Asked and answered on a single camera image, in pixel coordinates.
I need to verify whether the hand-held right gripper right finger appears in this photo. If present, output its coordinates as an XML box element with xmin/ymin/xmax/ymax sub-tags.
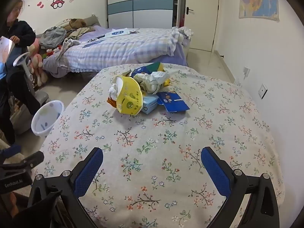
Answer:
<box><xmin>201</xmin><ymin>146</ymin><xmax>281</xmax><ymax>228</ymax></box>

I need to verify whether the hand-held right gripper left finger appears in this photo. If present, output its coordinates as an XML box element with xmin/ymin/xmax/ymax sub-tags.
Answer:
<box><xmin>27</xmin><ymin>147</ymin><xmax>104</xmax><ymax>228</ymax></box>

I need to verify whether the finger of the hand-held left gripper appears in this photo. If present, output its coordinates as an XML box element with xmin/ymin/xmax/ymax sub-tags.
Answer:
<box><xmin>0</xmin><ymin>151</ymin><xmax>45</xmax><ymax>172</ymax></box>
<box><xmin>0</xmin><ymin>144</ymin><xmax>22</xmax><ymax>159</ymax></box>

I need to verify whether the white plastic bin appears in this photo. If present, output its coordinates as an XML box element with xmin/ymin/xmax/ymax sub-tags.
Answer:
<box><xmin>31</xmin><ymin>100</ymin><xmax>65</xmax><ymax>138</ymax></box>

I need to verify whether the dark blue carton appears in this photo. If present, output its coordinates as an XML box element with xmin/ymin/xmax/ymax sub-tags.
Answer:
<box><xmin>157</xmin><ymin>91</ymin><xmax>190</xmax><ymax>112</ymax></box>

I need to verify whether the yellow paper bowl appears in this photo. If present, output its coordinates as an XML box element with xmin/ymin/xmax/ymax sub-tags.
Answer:
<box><xmin>107</xmin><ymin>75</ymin><xmax>144</xmax><ymax>116</ymax></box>

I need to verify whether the white tissue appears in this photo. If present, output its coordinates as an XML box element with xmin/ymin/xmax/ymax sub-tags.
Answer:
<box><xmin>109</xmin><ymin>76</ymin><xmax>124</xmax><ymax>100</ymax></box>

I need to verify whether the light blue milk carton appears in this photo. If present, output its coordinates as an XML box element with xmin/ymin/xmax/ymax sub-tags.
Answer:
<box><xmin>141</xmin><ymin>95</ymin><xmax>159</xmax><ymax>114</ymax></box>

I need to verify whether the grey chair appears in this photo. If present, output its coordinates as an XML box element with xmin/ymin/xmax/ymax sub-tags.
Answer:
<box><xmin>8</xmin><ymin>52</ymin><xmax>50</xmax><ymax>105</ymax></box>

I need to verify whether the pink plush toy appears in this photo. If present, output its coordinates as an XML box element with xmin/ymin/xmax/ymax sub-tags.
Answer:
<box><xmin>30</xmin><ymin>53</ymin><xmax>44</xmax><ymax>68</ymax></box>
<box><xmin>28</xmin><ymin>39</ymin><xmax>41</xmax><ymax>55</ymax></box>

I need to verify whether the white paper sheet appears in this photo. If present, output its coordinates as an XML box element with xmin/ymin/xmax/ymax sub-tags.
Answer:
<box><xmin>0</xmin><ymin>36</ymin><xmax>15</xmax><ymax>63</ymax></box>

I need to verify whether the blue box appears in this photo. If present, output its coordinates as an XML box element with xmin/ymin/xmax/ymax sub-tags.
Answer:
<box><xmin>129</xmin><ymin>66</ymin><xmax>149</xmax><ymax>76</ymax></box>

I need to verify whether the green and yellow sponge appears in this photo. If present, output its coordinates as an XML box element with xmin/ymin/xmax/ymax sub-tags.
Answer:
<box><xmin>142</xmin><ymin>62</ymin><xmax>165</xmax><ymax>75</ymax></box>

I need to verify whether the purple plaid blanket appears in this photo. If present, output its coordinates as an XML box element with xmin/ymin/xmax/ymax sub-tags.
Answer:
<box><xmin>57</xmin><ymin>28</ymin><xmax>181</xmax><ymax>73</ymax></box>

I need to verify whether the bed with purple sheet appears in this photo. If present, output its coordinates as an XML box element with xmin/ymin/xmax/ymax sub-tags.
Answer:
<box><xmin>41</xmin><ymin>14</ymin><xmax>190</xmax><ymax>78</ymax></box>

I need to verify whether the beige jacket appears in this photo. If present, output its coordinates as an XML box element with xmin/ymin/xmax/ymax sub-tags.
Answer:
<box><xmin>66</xmin><ymin>27</ymin><xmax>95</xmax><ymax>41</ymax></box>

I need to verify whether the brown teddy bear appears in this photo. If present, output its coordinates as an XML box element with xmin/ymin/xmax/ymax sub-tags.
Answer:
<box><xmin>69</xmin><ymin>18</ymin><xmax>87</xmax><ymax>30</ymax></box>

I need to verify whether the white and blue booklet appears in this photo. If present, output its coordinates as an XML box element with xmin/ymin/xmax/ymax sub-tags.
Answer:
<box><xmin>104</xmin><ymin>28</ymin><xmax>130</xmax><ymax>38</ymax></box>

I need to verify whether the white cloth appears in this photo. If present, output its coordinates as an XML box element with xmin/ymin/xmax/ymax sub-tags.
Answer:
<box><xmin>171</xmin><ymin>26</ymin><xmax>194</xmax><ymax>46</ymax></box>

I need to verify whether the white door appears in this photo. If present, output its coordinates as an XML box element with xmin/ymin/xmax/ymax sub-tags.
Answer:
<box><xmin>184</xmin><ymin>0</ymin><xmax>220</xmax><ymax>52</ymax></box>

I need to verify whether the white and blue wardrobe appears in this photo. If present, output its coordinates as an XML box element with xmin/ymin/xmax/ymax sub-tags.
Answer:
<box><xmin>106</xmin><ymin>0</ymin><xmax>180</xmax><ymax>29</ymax></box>

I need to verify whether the grey wall socket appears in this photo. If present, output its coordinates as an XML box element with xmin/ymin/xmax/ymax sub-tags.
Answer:
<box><xmin>258</xmin><ymin>84</ymin><xmax>268</xmax><ymax>99</ymax></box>

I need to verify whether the wall map poster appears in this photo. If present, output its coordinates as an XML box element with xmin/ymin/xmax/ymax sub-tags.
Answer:
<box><xmin>239</xmin><ymin>0</ymin><xmax>279</xmax><ymax>22</ymax></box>

